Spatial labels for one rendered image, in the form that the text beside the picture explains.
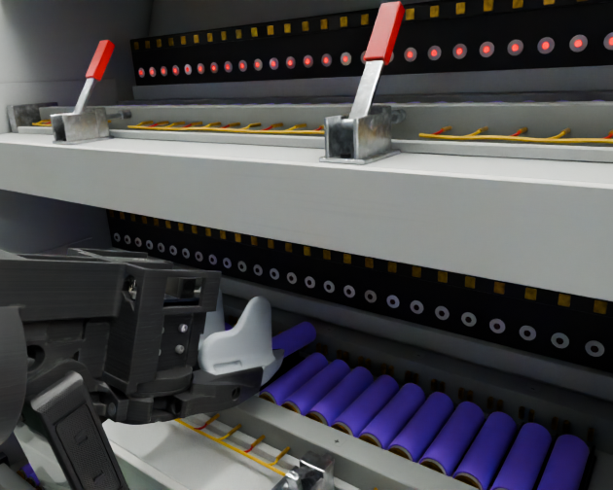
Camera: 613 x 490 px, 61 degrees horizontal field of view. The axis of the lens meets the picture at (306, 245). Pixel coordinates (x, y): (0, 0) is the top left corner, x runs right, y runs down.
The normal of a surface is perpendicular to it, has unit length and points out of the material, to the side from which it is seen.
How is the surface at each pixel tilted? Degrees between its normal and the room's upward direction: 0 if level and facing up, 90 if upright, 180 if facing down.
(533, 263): 110
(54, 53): 90
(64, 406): 88
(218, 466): 21
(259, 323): 90
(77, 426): 88
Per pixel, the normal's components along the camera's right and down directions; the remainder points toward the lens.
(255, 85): -0.59, 0.28
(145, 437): -0.05, -0.95
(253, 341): 0.78, 0.15
